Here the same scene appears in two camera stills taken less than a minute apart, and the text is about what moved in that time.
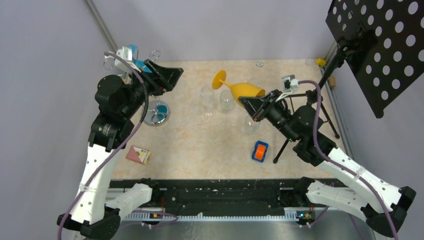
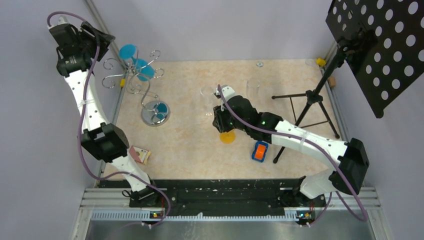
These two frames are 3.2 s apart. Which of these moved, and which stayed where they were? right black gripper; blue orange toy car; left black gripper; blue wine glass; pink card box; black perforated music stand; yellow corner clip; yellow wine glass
Moved: right black gripper; yellow wine glass; left black gripper
Stayed: black perforated music stand; pink card box; yellow corner clip; blue wine glass; blue orange toy car
